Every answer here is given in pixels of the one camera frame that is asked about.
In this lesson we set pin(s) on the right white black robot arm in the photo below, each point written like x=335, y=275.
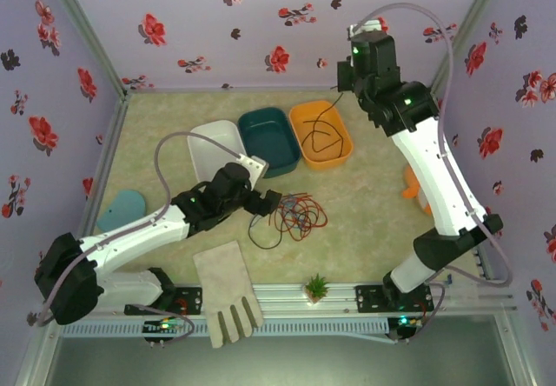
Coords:
x=434, y=177

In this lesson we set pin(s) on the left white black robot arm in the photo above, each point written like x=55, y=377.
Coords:
x=130, y=238

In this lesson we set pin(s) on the white plastic bin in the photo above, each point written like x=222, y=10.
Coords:
x=213, y=160

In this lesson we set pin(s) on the orange plastic bin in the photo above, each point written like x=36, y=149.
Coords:
x=321, y=162

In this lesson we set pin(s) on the dark teal plastic bin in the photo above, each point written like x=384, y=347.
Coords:
x=267, y=138

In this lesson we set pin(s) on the beige work glove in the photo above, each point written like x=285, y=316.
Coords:
x=226, y=281

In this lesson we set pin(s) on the small green potted plant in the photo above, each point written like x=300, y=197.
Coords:
x=317, y=288

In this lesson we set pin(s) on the light teal flat lid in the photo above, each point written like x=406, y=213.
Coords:
x=123, y=210

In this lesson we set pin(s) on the orange fish toy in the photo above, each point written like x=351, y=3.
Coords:
x=409, y=188

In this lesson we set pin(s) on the left controller circuit board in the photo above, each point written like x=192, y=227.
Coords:
x=163, y=327

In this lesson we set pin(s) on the controller circuit board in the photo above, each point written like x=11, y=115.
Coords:
x=163, y=327
x=404, y=323

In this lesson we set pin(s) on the right controller circuit board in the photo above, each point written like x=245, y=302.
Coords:
x=404, y=323

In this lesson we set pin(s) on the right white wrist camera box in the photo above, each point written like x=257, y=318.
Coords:
x=369, y=26

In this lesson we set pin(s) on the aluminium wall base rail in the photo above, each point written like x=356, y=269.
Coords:
x=278, y=90

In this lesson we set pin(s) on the aluminium mounting rail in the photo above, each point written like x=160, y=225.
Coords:
x=282, y=292

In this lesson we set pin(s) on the aluminium corner post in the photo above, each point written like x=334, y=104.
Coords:
x=80, y=21
x=471, y=21

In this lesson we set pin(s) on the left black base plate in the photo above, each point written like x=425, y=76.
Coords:
x=191, y=299

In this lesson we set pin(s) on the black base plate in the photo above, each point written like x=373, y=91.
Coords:
x=191, y=299
x=369, y=299

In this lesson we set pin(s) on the aluminium side rail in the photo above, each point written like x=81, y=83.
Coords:
x=482, y=256
x=114, y=129

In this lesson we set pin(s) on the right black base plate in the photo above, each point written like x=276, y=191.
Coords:
x=369, y=299

